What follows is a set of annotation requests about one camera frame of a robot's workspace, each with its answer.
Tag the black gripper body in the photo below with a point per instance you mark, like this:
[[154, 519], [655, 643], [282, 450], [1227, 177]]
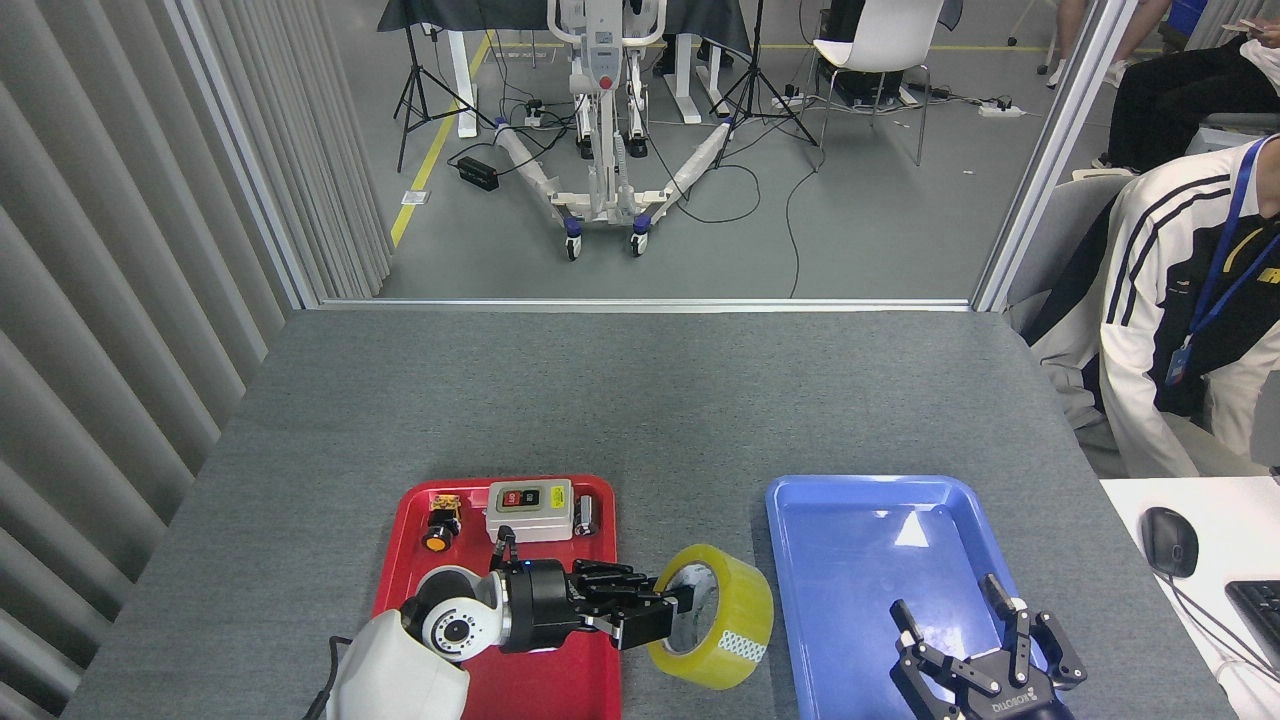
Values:
[[1010, 708], [540, 605]]

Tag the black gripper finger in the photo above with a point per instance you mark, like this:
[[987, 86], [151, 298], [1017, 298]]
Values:
[[615, 578], [1050, 650], [925, 665], [640, 625]]

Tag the yellow tape roll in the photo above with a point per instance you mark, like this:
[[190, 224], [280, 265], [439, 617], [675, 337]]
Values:
[[745, 600]]

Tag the red plastic tray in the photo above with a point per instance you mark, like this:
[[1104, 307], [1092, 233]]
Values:
[[540, 690]]

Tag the blue plastic tray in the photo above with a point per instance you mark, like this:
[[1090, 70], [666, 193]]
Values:
[[850, 600]]

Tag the yellow push button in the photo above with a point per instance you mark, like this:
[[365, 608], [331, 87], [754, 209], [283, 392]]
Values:
[[440, 530]]

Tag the black computer mouse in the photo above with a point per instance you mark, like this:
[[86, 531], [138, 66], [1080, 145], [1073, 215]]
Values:
[[1170, 540]]

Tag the black keyboard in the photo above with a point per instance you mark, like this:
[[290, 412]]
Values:
[[1262, 615]]

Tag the white side table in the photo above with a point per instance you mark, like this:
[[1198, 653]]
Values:
[[1240, 520]]

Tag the seated person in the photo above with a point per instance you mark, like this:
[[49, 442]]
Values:
[[1150, 300]]

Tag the white stand on wheels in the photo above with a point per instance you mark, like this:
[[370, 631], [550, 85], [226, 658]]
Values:
[[605, 190]]

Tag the grey office chair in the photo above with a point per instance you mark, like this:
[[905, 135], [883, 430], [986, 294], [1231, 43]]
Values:
[[1060, 240]]

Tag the white floor plate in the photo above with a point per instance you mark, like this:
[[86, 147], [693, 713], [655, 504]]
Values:
[[416, 198]]

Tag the black power brick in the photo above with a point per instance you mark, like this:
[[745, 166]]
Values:
[[478, 174]]

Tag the black tripod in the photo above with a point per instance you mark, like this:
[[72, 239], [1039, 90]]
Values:
[[412, 70], [757, 60]]

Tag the white power strip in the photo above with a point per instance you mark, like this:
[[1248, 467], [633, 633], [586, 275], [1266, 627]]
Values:
[[1000, 111]]

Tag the person with dark trousers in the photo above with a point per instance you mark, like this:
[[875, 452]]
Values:
[[1170, 100]]

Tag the desk with dark cloth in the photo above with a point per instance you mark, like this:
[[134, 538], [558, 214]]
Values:
[[470, 12]]

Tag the white plastic chair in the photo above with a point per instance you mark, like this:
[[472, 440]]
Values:
[[885, 40]]

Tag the standing person's legs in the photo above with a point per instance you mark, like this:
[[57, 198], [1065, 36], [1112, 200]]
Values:
[[1130, 40]]

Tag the small silver cylinder switch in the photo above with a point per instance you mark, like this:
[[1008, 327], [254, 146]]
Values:
[[585, 517]]

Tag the white switch box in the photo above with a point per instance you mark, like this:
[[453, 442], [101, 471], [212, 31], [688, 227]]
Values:
[[530, 520]]

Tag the silver frame rail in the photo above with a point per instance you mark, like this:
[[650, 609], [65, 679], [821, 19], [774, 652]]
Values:
[[650, 304]]

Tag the silver frame post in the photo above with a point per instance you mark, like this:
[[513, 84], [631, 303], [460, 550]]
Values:
[[1050, 150], [240, 150]]

